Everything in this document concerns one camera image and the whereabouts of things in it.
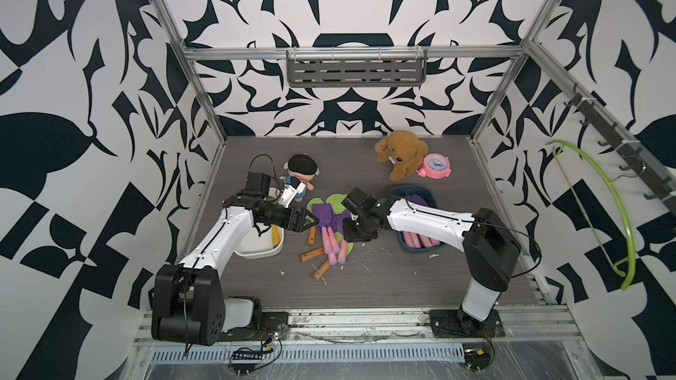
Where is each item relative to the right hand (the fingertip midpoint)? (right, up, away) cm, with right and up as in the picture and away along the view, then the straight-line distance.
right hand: (344, 233), depth 85 cm
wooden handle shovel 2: (-7, -11, -3) cm, 13 cm away
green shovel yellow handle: (-22, -3, +1) cm, 22 cm away
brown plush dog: (+21, +27, +8) cm, 35 cm away
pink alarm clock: (+37, +22, +23) cm, 49 cm away
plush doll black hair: (-16, +21, +19) cm, 32 cm away
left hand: (-12, +6, -3) cm, 14 cm away
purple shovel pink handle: (-7, +4, +9) cm, 12 cm away
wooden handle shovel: (-10, -6, -1) cm, 12 cm away
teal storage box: (+21, +12, +14) cm, 28 cm away
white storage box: (-30, -5, +4) cm, 31 cm away
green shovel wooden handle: (-12, +7, +11) cm, 18 cm away
